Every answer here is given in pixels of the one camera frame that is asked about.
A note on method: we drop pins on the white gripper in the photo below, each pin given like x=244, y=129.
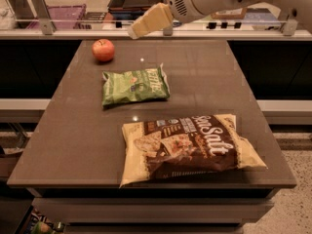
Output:
x=185, y=1

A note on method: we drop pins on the red apple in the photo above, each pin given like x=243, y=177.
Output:
x=103, y=50

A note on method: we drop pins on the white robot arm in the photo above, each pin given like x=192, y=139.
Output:
x=301, y=10

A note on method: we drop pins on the green chip bag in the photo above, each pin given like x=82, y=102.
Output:
x=134, y=86

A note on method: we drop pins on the cardboard box with label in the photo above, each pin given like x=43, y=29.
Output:
x=236, y=14

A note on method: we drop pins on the purple plastic crate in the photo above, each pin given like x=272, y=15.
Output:
x=67, y=17

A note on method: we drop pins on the brown sea salt chip bag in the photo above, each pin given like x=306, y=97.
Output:
x=185, y=146

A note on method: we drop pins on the middle metal rail bracket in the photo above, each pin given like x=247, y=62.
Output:
x=168, y=31

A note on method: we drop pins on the metal rail bracket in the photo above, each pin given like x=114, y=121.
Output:
x=289, y=26
x=43, y=20
x=168, y=31

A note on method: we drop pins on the left metal rail bracket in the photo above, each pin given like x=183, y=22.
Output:
x=43, y=20

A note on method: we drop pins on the right metal rail bracket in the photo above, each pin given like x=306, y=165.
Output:
x=289, y=26

